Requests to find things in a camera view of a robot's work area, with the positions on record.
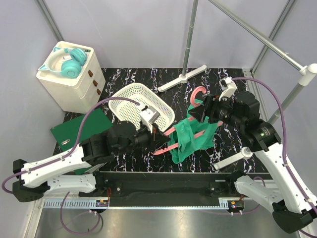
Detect pink plastic hanger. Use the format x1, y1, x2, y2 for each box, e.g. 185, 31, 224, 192
151, 86, 209, 156

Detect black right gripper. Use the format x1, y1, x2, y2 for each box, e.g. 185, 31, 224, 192
187, 94, 245, 130

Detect teal cat-ear headphones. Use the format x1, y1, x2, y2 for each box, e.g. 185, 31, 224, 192
38, 47, 88, 78

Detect green ring binder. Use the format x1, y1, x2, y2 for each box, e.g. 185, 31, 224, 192
50, 108, 114, 176

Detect white perforated plastic basket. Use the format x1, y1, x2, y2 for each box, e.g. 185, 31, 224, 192
108, 83, 175, 133

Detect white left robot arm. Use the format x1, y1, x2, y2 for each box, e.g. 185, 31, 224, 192
12, 121, 170, 202

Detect white slotted cable duct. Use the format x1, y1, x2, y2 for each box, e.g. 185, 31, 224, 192
44, 199, 230, 209

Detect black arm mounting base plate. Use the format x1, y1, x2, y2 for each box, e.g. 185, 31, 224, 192
78, 171, 248, 208

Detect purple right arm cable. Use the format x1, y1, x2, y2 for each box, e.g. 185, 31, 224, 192
231, 77, 317, 238

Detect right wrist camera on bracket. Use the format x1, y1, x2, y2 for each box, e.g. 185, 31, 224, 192
219, 77, 237, 101

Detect green tank top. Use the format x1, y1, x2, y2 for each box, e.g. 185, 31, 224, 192
168, 114, 222, 164

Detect white drawer cabinet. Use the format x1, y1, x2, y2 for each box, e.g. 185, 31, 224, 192
36, 41, 106, 114

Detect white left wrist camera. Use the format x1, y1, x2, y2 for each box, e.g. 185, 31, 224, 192
139, 106, 160, 133

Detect silver clothes rack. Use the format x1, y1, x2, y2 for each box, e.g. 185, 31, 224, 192
157, 0, 317, 172

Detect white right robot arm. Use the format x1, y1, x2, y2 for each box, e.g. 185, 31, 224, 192
188, 92, 317, 234

